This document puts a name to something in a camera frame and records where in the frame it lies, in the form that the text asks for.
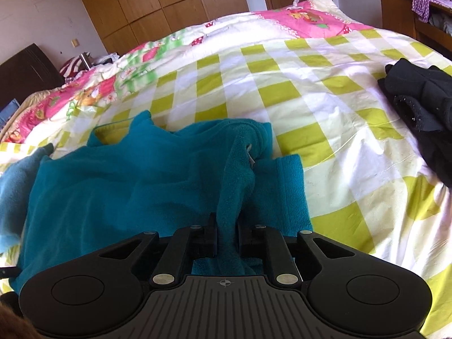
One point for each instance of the grey clothes pile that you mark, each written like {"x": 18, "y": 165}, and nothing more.
{"x": 441, "y": 23}

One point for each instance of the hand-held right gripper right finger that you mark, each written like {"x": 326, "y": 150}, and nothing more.
{"x": 244, "y": 242}

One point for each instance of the blue fleece sweater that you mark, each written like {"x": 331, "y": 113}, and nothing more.
{"x": 123, "y": 183}

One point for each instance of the printed checked bed blanket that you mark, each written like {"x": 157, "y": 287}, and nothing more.
{"x": 317, "y": 113}

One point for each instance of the brown fuzzy thing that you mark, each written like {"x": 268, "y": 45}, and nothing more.
{"x": 14, "y": 321}

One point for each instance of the silver grey panel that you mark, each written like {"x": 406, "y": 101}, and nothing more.
{"x": 85, "y": 60}

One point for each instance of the black clothes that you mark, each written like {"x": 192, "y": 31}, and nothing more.
{"x": 416, "y": 91}

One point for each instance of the wooden dresser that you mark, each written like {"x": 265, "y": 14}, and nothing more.
{"x": 395, "y": 10}

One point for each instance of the red white striped pillow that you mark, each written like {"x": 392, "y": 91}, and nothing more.
{"x": 70, "y": 66}

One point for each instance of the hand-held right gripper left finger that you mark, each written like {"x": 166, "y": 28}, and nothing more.
{"x": 210, "y": 240}

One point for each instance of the purple patterned cloth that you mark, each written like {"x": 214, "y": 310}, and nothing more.
{"x": 422, "y": 7}

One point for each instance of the white clothes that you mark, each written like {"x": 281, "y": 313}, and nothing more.
{"x": 106, "y": 59}

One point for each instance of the blue pillow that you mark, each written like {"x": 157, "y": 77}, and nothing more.
{"x": 9, "y": 113}

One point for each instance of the dark wooden headboard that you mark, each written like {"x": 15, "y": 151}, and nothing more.
{"x": 28, "y": 70}

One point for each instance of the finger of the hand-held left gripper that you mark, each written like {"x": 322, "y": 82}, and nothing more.
{"x": 9, "y": 272}

